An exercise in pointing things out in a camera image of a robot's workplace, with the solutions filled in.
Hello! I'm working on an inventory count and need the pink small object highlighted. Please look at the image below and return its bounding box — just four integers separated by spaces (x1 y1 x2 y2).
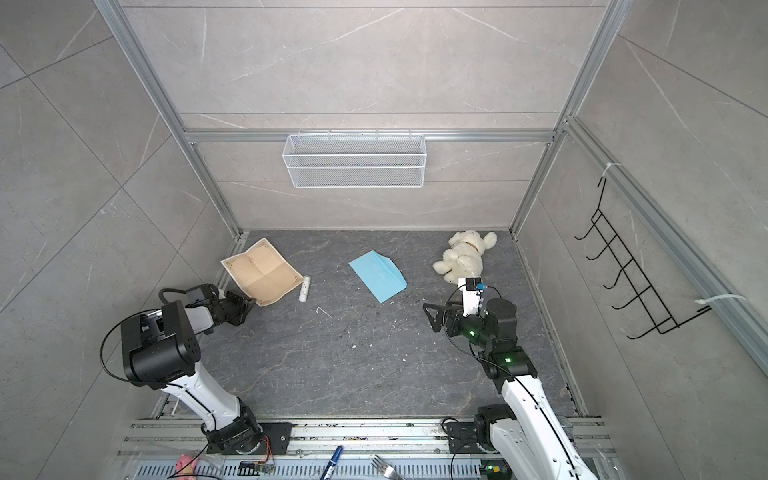
171 454 198 480

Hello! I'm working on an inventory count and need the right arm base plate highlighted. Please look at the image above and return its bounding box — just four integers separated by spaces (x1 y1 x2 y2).
442 419 496 454

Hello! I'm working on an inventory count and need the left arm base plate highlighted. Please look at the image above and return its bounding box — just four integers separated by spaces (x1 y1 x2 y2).
205 422 293 455

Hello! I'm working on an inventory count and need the silver fork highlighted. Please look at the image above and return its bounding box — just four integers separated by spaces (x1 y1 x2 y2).
372 455 403 480

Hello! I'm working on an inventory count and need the white plush teddy bear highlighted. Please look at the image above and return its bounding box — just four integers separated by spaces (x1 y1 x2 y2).
432 230 498 285

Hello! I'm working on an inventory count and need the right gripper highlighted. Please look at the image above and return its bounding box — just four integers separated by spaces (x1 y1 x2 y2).
425 297 497 353

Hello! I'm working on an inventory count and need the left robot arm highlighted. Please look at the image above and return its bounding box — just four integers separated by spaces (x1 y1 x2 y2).
99 283 267 455

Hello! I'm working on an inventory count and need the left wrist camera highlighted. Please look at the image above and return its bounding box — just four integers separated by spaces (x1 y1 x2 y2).
184 283 220 308

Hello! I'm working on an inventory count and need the light blue envelope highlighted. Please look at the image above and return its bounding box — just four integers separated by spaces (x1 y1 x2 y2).
349 250 407 303

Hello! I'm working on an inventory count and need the black wire hook rack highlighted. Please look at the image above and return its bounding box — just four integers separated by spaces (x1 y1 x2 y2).
574 178 713 340

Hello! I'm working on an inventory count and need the blue marker pen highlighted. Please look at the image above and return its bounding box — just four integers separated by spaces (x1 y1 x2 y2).
320 445 344 480

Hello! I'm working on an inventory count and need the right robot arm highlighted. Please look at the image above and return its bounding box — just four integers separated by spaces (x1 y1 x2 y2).
422 298 596 479

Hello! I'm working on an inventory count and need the beige letter paper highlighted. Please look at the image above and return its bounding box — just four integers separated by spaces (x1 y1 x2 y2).
220 238 304 307

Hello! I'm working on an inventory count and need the white wire mesh basket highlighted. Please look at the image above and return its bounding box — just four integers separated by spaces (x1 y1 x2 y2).
282 133 428 189

